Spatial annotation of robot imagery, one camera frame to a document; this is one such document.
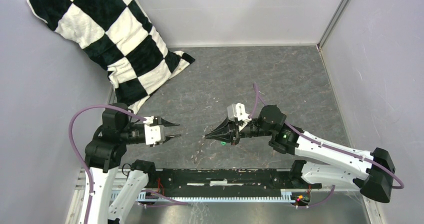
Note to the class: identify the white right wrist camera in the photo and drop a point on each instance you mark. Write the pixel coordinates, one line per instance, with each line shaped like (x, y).
(237, 114)

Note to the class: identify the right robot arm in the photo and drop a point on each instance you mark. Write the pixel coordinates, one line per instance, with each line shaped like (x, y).
(370, 172)

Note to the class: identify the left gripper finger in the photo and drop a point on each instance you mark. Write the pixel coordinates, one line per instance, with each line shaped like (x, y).
(172, 138)
(162, 122)

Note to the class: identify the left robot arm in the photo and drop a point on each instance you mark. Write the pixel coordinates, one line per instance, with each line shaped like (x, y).
(120, 127)

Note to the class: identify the aluminium corner profile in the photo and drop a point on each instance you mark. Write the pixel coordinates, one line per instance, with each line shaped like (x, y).
(332, 24)

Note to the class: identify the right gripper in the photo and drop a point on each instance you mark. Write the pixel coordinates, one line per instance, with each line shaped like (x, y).
(227, 131)

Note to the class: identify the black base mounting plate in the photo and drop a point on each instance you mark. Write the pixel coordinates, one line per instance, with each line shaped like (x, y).
(219, 191)

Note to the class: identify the aluminium frame rail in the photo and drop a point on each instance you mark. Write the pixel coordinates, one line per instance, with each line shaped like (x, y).
(316, 176)

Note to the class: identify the black and white checkered pillow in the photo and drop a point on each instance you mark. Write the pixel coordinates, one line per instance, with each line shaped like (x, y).
(118, 36)

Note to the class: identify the metal key organizer plate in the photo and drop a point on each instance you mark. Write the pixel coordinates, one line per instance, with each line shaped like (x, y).
(201, 145)

